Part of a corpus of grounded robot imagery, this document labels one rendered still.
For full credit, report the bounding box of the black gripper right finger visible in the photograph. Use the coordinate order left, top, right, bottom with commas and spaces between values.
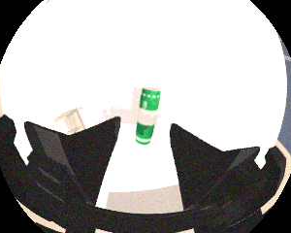
169, 123, 261, 211

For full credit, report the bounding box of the green and white battery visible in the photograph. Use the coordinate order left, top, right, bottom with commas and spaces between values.
135, 86, 161, 145

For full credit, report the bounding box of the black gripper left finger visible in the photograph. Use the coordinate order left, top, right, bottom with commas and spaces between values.
24, 116, 122, 206

